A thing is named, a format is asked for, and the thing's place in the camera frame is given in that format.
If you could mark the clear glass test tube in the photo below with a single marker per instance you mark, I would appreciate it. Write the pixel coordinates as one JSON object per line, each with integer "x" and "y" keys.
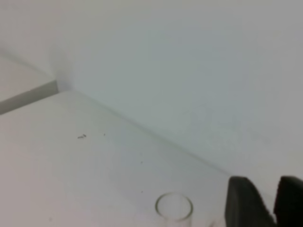
{"x": 174, "y": 210}

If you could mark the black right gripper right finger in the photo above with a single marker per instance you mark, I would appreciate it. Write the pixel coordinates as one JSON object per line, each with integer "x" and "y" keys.
{"x": 288, "y": 207}

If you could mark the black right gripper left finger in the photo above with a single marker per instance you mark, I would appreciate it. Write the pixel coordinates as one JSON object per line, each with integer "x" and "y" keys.
{"x": 244, "y": 205}

